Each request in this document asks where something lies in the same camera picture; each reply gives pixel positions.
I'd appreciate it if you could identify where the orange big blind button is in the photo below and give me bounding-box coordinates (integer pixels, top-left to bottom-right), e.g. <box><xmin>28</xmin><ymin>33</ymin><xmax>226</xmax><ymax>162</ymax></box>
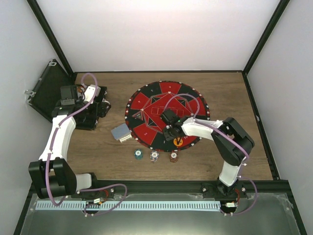
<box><xmin>173</xmin><ymin>138</ymin><xmax>183</xmax><ymax>147</ymax></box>

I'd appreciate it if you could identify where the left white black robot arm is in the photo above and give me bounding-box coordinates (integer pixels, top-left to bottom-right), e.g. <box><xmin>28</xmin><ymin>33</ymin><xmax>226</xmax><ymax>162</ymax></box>
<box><xmin>28</xmin><ymin>85</ymin><xmax>111</xmax><ymax>199</ymax></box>

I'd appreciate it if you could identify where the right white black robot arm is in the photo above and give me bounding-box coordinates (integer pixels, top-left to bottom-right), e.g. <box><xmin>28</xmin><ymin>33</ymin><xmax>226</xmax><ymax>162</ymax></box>
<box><xmin>160</xmin><ymin>109</ymin><xmax>255</xmax><ymax>197</ymax></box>

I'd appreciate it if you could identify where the round red black poker mat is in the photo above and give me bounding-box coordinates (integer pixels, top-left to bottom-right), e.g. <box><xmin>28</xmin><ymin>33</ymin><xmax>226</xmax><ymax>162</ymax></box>
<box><xmin>125</xmin><ymin>81</ymin><xmax>210</xmax><ymax>152</ymax></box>

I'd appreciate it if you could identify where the blue backed card deck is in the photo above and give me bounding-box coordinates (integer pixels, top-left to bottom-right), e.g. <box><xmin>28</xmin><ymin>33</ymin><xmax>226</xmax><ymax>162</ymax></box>
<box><xmin>111</xmin><ymin>123</ymin><xmax>132</xmax><ymax>142</ymax></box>

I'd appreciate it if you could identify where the green blue chip stack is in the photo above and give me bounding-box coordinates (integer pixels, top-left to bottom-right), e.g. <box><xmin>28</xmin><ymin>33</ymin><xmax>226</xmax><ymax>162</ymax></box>
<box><xmin>134</xmin><ymin>149</ymin><xmax>143</xmax><ymax>160</ymax></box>

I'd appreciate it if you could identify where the black poker case lid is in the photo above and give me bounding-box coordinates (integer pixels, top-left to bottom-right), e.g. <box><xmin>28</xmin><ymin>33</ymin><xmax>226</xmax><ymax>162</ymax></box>
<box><xmin>24</xmin><ymin>59</ymin><xmax>74</xmax><ymax>122</ymax></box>

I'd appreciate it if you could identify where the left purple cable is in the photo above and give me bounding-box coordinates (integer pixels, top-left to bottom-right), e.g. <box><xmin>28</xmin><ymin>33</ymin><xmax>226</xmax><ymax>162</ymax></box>
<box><xmin>45</xmin><ymin>72</ymin><xmax>128</xmax><ymax>217</ymax></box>

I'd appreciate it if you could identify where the purple cable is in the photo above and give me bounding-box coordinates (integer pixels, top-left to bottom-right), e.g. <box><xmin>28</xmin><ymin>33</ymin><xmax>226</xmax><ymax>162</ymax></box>
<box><xmin>163</xmin><ymin>93</ymin><xmax>258</xmax><ymax>216</ymax></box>
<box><xmin>45</xmin><ymin>72</ymin><xmax>128</xmax><ymax>217</ymax></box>

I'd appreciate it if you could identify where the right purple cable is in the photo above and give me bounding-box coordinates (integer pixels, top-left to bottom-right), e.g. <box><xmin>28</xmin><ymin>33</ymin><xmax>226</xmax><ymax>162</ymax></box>
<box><xmin>163</xmin><ymin>93</ymin><xmax>258</xmax><ymax>216</ymax></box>

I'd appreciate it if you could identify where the light blue slotted rail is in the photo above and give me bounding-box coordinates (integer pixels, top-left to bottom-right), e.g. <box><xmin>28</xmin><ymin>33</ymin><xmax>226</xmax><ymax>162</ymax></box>
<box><xmin>35</xmin><ymin>200</ymin><xmax>221</xmax><ymax>212</ymax></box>

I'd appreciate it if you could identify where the black front mounting rail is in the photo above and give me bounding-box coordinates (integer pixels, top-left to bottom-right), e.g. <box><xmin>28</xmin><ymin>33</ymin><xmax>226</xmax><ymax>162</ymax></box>
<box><xmin>72</xmin><ymin>180</ymin><xmax>292</xmax><ymax>198</ymax></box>

